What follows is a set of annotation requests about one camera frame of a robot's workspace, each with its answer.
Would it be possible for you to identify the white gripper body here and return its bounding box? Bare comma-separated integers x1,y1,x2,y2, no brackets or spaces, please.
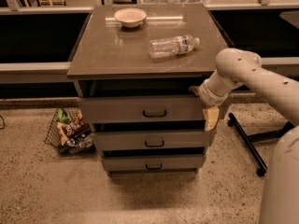
199,79,228,107

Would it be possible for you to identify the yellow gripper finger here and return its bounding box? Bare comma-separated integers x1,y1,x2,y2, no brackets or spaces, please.
203,106,219,132
188,86,199,96

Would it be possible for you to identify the grey top drawer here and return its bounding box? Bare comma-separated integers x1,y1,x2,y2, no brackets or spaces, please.
78,95,204,123

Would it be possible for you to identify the grey drawer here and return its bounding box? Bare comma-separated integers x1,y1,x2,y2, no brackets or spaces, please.
78,95,204,123
93,130,216,151
101,154,206,172

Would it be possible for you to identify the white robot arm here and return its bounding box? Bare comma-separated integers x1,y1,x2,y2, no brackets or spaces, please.
189,49,299,224

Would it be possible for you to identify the grey drawer cabinet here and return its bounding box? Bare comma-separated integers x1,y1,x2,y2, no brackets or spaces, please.
66,3,243,177

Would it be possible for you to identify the grey bottom drawer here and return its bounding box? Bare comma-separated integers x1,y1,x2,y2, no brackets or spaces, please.
101,154,206,172

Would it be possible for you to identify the grey middle drawer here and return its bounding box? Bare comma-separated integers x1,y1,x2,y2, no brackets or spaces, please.
93,130,216,151

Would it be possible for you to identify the black wheeled stand base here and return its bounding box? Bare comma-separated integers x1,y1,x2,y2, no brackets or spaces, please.
228,113,293,176

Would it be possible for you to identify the clear plastic water bottle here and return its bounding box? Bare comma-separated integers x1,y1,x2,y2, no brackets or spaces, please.
149,35,200,59

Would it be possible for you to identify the white bowl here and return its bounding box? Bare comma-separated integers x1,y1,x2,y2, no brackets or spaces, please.
114,8,147,28

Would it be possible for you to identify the metal railing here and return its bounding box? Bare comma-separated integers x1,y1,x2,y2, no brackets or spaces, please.
0,0,299,83

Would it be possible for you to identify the wire basket of snacks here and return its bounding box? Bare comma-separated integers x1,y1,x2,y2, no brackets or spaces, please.
45,107,95,155

